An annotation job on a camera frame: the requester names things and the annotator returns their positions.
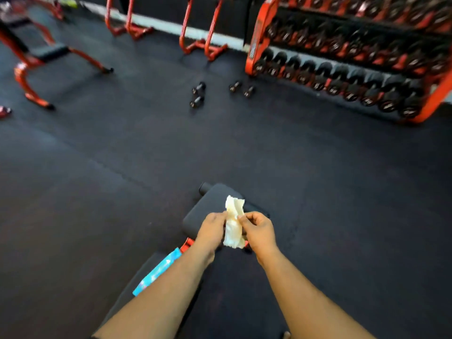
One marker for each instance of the orange metal equipment frame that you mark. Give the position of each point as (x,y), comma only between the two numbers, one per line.
(208,47)
(130,28)

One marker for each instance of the black padded workout bench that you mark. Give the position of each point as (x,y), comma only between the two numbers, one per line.
(208,206)

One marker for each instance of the white cloth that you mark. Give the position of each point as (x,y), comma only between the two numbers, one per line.
(233,227)

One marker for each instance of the red equipment foot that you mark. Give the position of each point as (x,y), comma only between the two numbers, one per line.
(4,111)

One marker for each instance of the orange dumbbell rack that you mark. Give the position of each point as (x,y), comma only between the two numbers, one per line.
(259,35)

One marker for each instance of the person's right forearm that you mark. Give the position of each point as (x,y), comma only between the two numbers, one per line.
(303,300)

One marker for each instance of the orange frame black pad bench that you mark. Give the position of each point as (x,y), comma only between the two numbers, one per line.
(47,52)

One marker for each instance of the blue spray bottle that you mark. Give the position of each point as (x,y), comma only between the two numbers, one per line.
(157,271)

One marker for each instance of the row of black dumbbells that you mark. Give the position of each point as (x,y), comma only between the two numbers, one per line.
(374,8)
(356,44)
(353,86)

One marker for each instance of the person's left hand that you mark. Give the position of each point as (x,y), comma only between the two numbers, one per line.
(210,231)

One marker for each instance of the person's left forearm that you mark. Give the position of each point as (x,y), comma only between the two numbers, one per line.
(166,296)

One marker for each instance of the person's left fingers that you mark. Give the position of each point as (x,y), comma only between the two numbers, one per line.
(219,218)

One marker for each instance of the person's right hand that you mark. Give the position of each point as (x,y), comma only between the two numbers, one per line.
(261,234)

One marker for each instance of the person's right thumb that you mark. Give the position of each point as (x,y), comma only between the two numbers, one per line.
(244,223)

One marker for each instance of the small black dumbbell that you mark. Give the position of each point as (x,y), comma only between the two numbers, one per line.
(198,88)
(197,102)
(249,91)
(235,86)

